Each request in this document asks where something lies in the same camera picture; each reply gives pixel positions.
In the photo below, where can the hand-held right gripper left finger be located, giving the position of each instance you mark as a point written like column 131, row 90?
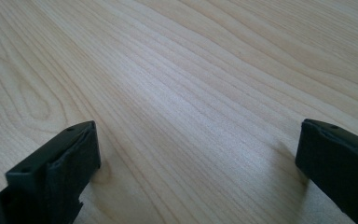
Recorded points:
column 52, row 174

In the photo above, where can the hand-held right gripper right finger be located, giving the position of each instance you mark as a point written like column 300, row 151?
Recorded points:
column 341, row 168

